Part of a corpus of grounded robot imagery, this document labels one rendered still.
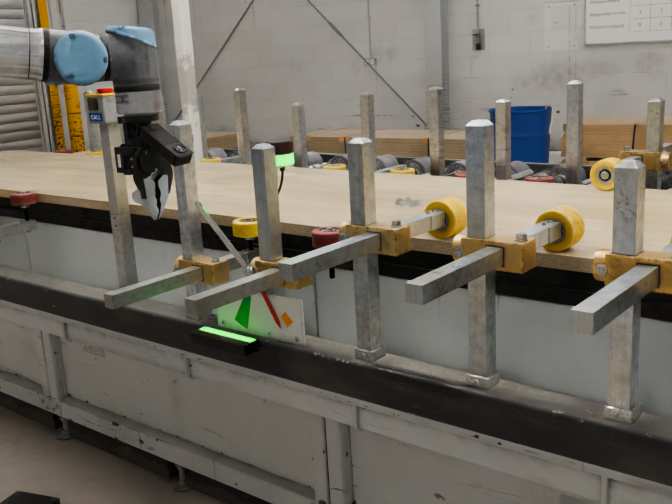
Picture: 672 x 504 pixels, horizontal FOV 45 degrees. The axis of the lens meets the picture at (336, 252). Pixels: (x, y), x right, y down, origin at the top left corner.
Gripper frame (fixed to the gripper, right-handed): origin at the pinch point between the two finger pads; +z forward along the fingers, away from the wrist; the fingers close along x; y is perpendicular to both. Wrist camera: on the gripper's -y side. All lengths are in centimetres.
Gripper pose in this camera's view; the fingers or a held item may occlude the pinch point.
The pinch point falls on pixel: (158, 213)
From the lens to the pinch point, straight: 170.3
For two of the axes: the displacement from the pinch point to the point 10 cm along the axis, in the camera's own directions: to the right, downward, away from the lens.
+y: -7.9, -1.0, 6.0
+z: 0.6, 9.7, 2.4
